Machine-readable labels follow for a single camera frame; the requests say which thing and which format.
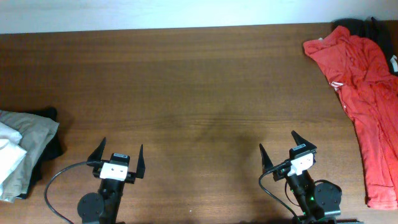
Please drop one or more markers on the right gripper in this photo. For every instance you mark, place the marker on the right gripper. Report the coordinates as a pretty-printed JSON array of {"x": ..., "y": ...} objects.
[{"x": 278, "y": 173}]

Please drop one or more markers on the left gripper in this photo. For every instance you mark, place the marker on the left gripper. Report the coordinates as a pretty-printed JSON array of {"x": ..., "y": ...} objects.
[{"x": 134, "y": 176}]

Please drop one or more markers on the red t-shirt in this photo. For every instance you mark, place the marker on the red t-shirt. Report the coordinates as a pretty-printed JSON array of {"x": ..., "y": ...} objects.
[{"x": 357, "y": 70}]

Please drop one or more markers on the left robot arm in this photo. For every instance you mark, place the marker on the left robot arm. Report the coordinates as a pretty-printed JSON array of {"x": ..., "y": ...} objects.
[{"x": 102, "y": 206}]

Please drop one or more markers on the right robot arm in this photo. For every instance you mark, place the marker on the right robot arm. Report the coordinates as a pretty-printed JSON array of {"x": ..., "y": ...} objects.
[{"x": 318, "y": 200}]

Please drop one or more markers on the black folded garment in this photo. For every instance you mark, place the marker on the black folded garment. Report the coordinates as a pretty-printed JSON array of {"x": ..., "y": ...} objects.
[{"x": 52, "y": 151}]

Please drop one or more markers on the grey folded garment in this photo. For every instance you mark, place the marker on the grey folded garment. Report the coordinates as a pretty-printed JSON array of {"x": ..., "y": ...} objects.
[{"x": 36, "y": 133}]

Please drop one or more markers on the white folded garment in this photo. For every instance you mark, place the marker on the white folded garment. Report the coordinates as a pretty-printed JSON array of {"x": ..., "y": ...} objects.
[{"x": 11, "y": 152}]

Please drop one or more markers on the black t-shirt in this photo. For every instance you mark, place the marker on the black t-shirt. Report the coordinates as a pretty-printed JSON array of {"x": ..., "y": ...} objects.
[{"x": 376, "y": 31}]

